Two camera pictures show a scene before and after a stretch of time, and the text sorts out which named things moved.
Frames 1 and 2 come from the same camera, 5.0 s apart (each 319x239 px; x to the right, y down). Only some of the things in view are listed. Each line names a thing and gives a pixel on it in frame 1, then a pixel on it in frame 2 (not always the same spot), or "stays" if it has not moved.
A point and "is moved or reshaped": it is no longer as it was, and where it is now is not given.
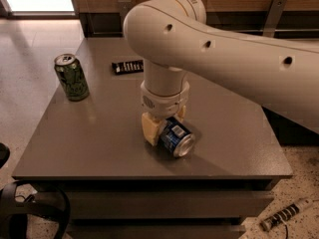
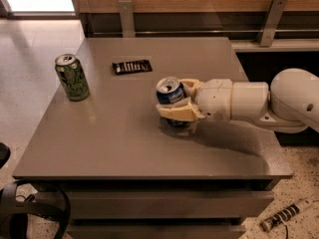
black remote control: x=128 y=67 stays
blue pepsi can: x=176 y=138 is moved or reshaped
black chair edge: x=4 y=154 stays
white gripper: x=164 y=103 -> x=214 y=99
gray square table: x=90 y=144 stays
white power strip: x=286 y=213 stays
